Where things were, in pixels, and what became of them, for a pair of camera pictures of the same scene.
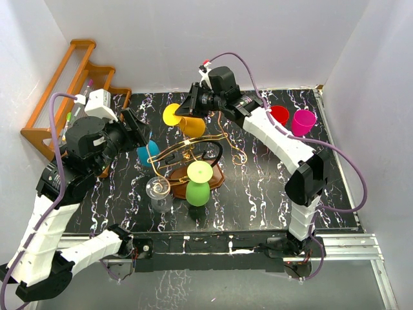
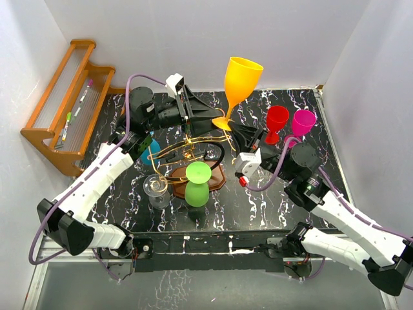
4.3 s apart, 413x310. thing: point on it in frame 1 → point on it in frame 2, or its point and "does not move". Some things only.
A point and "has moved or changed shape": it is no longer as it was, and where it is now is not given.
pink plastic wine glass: (302, 122) does not move
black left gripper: (141, 129) → (202, 115)
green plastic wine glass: (198, 190) does not move
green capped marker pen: (68, 119) does not move
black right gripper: (190, 106) → (244, 135)
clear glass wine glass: (158, 189) does not move
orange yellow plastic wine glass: (191, 126) has moved or changed shape
